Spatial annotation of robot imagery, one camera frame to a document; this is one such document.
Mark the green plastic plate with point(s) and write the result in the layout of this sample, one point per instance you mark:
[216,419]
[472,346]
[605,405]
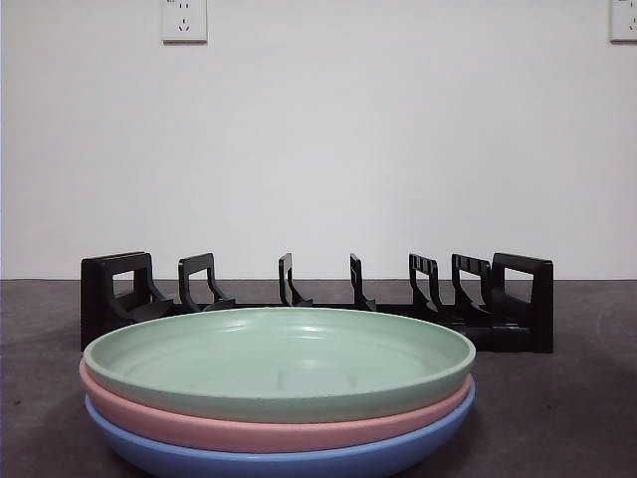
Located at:
[199,348]

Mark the pink plastic plate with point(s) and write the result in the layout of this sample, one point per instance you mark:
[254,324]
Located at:
[249,435]

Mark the blue plastic plate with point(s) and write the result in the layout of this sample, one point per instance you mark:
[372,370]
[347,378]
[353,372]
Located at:
[199,464]

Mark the black plate rack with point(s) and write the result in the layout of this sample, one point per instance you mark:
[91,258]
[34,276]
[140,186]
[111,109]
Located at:
[540,309]

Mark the white wall socket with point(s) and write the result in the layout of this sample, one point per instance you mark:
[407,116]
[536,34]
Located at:
[624,22]
[184,22]

